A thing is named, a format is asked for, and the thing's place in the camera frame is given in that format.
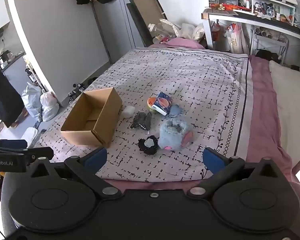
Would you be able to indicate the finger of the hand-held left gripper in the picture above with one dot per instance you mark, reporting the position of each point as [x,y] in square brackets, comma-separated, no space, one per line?
[40,153]
[13,144]

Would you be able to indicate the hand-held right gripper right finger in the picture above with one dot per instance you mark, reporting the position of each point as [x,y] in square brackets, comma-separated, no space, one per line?
[213,160]

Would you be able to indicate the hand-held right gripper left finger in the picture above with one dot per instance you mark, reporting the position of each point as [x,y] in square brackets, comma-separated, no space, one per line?
[96,158]

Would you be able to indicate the brown cardboard box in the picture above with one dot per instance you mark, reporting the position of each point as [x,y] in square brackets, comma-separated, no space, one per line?
[90,120]

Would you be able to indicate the white plastic packet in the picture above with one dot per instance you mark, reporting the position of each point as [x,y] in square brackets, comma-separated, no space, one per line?
[128,111]

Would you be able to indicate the clear bag of dark items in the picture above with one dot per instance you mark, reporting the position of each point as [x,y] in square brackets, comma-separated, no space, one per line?
[141,121]

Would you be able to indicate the white stool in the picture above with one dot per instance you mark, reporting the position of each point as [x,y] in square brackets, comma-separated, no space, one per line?
[30,136]

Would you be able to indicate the grey trash bag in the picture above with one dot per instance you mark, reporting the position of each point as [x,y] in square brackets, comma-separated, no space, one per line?
[32,101]

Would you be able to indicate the blue fluffy plush toy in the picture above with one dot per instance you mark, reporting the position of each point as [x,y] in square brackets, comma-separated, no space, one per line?
[173,135]

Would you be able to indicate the white trash bag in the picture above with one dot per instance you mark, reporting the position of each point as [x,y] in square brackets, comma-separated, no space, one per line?
[50,106]

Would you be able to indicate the black ruffled fabric piece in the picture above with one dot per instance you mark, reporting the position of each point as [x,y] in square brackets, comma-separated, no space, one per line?
[148,145]

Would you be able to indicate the blue denim fabric piece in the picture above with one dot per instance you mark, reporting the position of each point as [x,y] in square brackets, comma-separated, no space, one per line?
[175,110]

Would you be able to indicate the grey sneaker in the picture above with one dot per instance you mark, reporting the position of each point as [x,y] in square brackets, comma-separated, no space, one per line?
[73,95]
[79,86]

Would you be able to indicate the watermelon plush toy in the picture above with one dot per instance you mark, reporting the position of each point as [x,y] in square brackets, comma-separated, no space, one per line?
[150,103]

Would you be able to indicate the pink bed sheet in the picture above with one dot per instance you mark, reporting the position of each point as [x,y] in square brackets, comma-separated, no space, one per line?
[261,92]

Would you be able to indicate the bed with patterned cover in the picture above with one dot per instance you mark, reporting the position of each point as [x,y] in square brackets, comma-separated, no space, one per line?
[190,80]

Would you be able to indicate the white pillow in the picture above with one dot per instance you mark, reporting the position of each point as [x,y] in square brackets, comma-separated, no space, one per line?
[292,97]

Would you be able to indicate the pink pillow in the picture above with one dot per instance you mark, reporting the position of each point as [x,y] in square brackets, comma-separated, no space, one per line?
[185,43]

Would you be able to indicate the printed shopping bag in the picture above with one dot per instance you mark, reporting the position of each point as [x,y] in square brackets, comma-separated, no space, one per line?
[236,38]

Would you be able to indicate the paper cup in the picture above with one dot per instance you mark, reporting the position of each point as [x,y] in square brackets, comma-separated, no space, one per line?
[157,39]

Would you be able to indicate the clear plastic jar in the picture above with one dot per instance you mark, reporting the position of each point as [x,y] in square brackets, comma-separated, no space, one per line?
[160,29]

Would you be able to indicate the white desk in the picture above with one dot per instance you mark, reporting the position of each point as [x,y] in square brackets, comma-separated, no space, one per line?
[252,17]

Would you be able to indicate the black framed board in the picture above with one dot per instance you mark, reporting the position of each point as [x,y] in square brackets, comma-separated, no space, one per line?
[145,15]

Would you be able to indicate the white desk shelf riser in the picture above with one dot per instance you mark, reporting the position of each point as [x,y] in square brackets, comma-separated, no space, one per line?
[272,1]

